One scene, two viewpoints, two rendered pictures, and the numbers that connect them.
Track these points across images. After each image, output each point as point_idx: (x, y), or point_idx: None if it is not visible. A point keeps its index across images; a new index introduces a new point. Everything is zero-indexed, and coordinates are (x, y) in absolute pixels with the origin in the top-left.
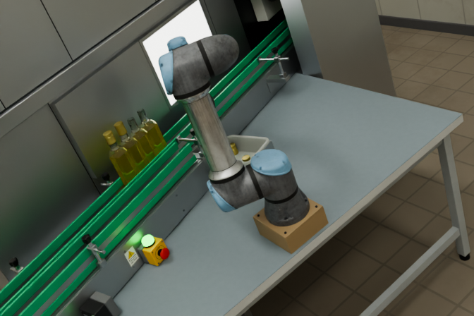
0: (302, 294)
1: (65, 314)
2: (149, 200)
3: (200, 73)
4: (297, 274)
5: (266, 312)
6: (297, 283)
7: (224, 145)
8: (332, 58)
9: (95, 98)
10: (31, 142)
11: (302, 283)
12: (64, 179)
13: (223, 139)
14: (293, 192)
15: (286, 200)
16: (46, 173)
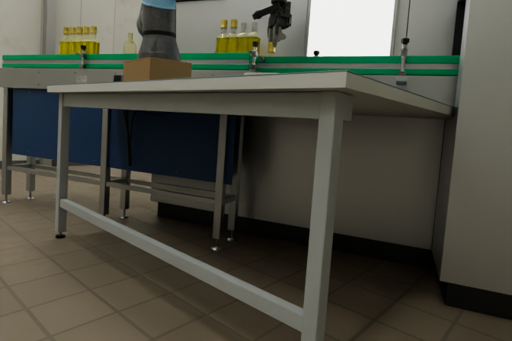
0: (250, 269)
1: (118, 73)
2: (197, 63)
3: None
4: (278, 267)
5: (232, 253)
6: (265, 266)
7: None
8: (500, 100)
9: (251, 11)
10: (206, 13)
11: (266, 269)
12: (209, 47)
13: None
14: (146, 30)
15: (142, 35)
16: (203, 36)
